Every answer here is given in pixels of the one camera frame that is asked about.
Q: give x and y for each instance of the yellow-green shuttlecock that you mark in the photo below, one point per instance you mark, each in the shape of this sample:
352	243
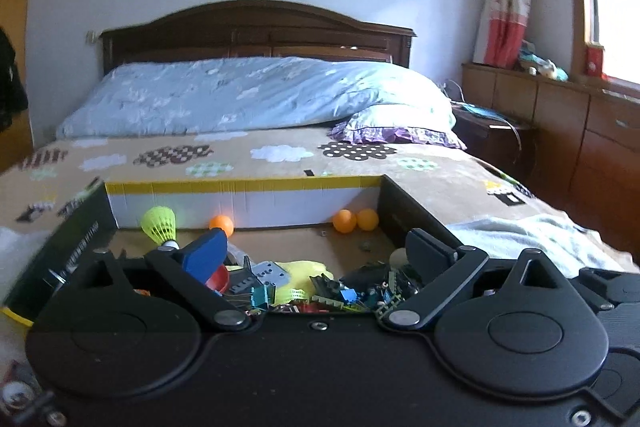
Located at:
159	222

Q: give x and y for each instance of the small red box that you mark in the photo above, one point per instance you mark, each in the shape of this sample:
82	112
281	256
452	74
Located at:
595	62

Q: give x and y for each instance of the red plastic bowl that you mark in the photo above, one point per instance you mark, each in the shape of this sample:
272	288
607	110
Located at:
220	279

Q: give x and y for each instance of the dark wooden nightstand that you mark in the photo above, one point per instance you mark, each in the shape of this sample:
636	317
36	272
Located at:
490	132

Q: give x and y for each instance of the patterned tan bed sheet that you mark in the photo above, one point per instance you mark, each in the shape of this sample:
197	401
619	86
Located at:
280	172

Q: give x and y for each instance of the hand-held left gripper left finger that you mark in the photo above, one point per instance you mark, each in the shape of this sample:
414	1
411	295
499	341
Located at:
205	252

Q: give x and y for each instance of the white ball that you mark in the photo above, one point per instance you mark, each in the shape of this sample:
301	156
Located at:
397	258

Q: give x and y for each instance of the light blue floral quilt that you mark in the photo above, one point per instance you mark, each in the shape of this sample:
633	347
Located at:
225	92

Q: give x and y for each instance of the heap of electronic parts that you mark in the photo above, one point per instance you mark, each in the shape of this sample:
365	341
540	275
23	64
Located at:
345	294

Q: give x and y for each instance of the orange ping pong ball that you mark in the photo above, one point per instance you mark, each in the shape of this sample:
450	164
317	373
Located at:
368	218
345	221
221	224

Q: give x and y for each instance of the dark wooden headboard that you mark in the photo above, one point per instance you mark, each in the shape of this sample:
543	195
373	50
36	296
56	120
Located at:
250	27

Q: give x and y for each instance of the yellow cardboard box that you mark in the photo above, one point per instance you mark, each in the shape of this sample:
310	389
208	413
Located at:
250	207

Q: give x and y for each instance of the clutter of small toys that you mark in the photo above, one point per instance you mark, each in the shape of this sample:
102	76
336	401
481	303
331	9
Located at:
542	64

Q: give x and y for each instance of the wall outlet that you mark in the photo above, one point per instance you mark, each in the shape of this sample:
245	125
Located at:
91	37

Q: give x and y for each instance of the black jacket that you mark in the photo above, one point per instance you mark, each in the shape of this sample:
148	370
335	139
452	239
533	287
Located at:
10	77

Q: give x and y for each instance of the wooden cabinet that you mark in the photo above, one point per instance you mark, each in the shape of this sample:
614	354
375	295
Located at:
600	147

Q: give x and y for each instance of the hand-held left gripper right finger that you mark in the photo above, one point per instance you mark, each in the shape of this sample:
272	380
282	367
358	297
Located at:
425	252

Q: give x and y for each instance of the purple frilled pillow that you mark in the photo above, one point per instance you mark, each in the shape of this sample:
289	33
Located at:
400	124

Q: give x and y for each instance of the yellow cloth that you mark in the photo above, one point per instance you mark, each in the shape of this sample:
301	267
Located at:
302	269

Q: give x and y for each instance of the grey studded brick plate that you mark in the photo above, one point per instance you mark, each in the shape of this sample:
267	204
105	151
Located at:
272	274

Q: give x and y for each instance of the white fluffy blanket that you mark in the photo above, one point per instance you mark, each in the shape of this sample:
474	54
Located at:
525	232

